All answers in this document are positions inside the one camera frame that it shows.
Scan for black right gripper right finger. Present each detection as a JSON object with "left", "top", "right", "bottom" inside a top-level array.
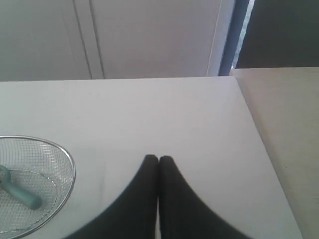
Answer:
[{"left": 159, "top": 156, "right": 248, "bottom": 239}]

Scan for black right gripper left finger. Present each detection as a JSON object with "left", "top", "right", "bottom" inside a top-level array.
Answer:
[{"left": 67, "top": 154, "right": 159, "bottom": 239}]

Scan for oval wire mesh basket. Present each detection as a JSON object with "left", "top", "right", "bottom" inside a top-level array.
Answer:
[{"left": 0, "top": 135, "right": 76, "bottom": 239}]

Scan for dark window frame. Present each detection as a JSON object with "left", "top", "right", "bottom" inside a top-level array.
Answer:
[{"left": 218, "top": 0, "right": 319, "bottom": 76}]

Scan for teal handled peeler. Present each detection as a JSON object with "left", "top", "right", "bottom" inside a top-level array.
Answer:
[{"left": 0, "top": 165, "right": 42, "bottom": 210}]

